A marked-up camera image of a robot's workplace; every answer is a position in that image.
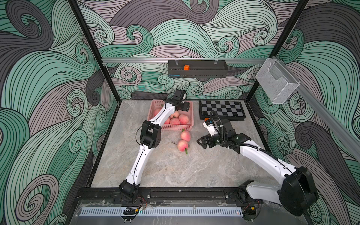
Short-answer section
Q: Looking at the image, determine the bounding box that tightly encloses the peach with leaf front-left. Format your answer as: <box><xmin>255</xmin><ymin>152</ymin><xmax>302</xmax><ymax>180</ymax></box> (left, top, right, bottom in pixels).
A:
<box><xmin>153</xmin><ymin>107</ymin><xmax>162</xmax><ymax>117</ymax></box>

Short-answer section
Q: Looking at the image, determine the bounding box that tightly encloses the pink plastic basket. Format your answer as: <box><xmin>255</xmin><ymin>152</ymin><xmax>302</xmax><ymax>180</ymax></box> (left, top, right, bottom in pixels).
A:
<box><xmin>146</xmin><ymin>99</ymin><xmax>194</xmax><ymax>131</ymax></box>

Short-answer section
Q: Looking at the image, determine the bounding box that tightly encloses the black grey chessboard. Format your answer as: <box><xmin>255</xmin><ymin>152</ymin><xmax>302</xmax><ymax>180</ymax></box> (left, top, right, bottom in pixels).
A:
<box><xmin>199</xmin><ymin>100</ymin><xmax>246</xmax><ymax>121</ymax></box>

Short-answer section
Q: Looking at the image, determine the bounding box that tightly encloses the aluminium rail right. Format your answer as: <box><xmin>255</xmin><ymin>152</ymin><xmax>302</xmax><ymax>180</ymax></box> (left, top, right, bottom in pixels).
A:
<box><xmin>273</xmin><ymin>56</ymin><xmax>360</xmax><ymax>161</ymax></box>

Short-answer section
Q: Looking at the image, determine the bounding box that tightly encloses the aluminium rail back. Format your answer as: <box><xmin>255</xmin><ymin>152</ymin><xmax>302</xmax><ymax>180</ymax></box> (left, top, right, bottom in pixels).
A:
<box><xmin>102</xmin><ymin>57</ymin><xmax>268</xmax><ymax>65</ymax></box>

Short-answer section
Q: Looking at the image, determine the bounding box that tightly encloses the peach basket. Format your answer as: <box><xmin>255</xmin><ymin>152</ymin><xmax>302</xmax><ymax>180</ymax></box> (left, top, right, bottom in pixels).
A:
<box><xmin>181</xmin><ymin>129</ymin><xmax>191</xmax><ymax>142</ymax></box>

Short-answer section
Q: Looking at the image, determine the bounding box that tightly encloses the aluminium rail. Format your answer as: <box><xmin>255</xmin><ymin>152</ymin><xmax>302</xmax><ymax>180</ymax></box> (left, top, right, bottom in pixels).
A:
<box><xmin>273</xmin><ymin>56</ymin><xmax>360</xmax><ymax>161</ymax></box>
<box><xmin>102</xmin><ymin>57</ymin><xmax>268</xmax><ymax>65</ymax></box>

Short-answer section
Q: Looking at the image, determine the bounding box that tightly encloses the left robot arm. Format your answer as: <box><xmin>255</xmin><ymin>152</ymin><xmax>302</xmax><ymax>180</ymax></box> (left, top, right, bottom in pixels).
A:
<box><xmin>119</xmin><ymin>99</ymin><xmax>190</xmax><ymax>202</ymax></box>

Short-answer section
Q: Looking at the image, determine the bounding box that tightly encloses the white slotted cable duct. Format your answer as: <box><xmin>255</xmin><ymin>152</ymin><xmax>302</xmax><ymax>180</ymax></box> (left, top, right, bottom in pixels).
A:
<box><xmin>79</xmin><ymin>206</ymin><xmax>243</xmax><ymax>217</ymax></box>

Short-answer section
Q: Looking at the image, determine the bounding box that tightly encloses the black wall tray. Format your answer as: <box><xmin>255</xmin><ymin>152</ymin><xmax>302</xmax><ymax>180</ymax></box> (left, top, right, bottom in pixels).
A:
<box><xmin>167</xmin><ymin>59</ymin><xmax>228</xmax><ymax>79</ymax></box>

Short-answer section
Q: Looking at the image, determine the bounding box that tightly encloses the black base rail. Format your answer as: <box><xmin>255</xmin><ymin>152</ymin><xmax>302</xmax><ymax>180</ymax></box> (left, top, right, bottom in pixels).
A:
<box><xmin>75</xmin><ymin>187</ymin><xmax>299</xmax><ymax>201</ymax></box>

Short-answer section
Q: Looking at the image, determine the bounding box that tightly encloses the peach front bottom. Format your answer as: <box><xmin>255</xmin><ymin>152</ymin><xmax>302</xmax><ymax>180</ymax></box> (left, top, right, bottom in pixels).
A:
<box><xmin>164</xmin><ymin>117</ymin><xmax>171</xmax><ymax>124</ymax></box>

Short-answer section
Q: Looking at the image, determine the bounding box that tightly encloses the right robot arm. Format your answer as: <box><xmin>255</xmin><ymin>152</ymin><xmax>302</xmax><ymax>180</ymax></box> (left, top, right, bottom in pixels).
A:
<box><xmin>197</xmin><ymin>119</ymin><xmax>319</xmax><ymax>216</ymax></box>

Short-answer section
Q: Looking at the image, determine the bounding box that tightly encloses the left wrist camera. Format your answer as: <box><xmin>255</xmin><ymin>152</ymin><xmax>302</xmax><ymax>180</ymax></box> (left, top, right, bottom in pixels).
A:
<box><xmin>173</xmin><ymin>89</ymin><xmax>187</xmax><ymax>102</ymax></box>

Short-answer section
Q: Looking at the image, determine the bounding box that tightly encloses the clear acrylic wall box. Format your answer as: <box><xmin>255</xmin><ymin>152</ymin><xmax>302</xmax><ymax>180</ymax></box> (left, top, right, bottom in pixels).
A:
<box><xmin>256</xmin><ymin>58</ymin><xmax>300</xmax><ymax>105</ymax></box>

